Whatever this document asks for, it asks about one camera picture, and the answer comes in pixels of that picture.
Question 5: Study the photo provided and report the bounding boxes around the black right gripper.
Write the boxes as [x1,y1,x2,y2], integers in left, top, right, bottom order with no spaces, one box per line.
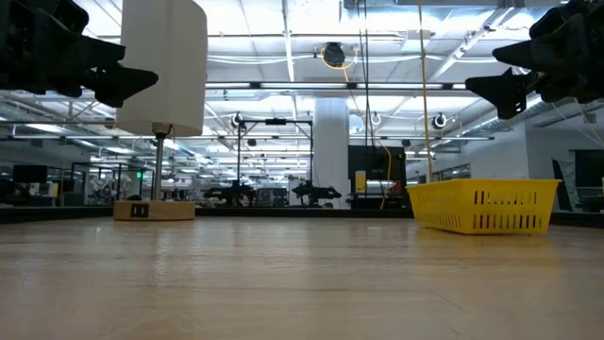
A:
[463,8,604,120]

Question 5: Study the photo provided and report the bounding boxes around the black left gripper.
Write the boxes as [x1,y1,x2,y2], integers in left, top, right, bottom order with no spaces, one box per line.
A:
[0,2,159,110]

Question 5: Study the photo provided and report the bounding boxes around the white shade wooden base lamp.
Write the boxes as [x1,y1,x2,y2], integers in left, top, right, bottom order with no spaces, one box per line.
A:
[112,0,209,222]

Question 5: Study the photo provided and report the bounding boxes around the yellow plastic basket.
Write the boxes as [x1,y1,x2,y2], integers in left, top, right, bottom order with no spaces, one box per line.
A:
[406,178,562,236]

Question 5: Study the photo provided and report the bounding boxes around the black leaning panel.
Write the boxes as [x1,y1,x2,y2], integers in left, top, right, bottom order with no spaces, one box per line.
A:
[550,156,575,212]

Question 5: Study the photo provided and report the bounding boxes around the black monitor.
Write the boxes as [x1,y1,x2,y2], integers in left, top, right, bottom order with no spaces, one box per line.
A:
[12,164,49,185]

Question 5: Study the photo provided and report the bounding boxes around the black equipment cabinet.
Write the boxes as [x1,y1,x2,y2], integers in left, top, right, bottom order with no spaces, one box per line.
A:
[347,144,408,210]

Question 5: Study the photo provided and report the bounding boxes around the white building column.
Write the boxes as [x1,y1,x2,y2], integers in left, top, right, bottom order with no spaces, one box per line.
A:
[312,97,351,210]

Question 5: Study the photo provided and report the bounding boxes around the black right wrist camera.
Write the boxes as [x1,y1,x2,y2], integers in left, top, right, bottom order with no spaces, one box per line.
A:
[528,2,575,39]

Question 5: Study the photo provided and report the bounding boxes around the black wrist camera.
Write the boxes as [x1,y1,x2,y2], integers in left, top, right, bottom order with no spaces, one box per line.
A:
[49,0,91,35]
[528,2,575,39]

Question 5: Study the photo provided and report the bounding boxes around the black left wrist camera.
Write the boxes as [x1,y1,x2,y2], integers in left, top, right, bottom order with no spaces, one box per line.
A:
[49,0,91,35]

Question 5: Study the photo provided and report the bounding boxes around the yellow hanging rope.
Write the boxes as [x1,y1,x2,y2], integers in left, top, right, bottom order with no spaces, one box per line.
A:
[416,0,434,183]

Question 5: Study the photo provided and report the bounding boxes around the dark wall screen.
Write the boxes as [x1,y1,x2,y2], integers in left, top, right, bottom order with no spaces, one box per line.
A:
[568,147,604,188]

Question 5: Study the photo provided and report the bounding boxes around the black hanging cable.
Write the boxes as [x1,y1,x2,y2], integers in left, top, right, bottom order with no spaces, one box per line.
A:
[356,0,374,147]

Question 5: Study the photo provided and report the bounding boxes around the black table border rail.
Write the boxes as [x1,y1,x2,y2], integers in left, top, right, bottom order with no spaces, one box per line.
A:
[0,206,604,227]

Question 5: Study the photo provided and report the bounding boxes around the yellow cable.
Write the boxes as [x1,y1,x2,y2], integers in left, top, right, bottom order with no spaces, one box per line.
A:
[377,141,394,211]

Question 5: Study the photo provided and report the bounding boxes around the black metal frame rig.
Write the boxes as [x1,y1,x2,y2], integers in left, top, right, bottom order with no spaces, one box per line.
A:
[235,117,315,209]

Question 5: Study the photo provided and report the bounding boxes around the black ceiling cable reel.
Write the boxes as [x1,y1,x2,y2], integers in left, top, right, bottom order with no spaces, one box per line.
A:
[322,41,346,68]

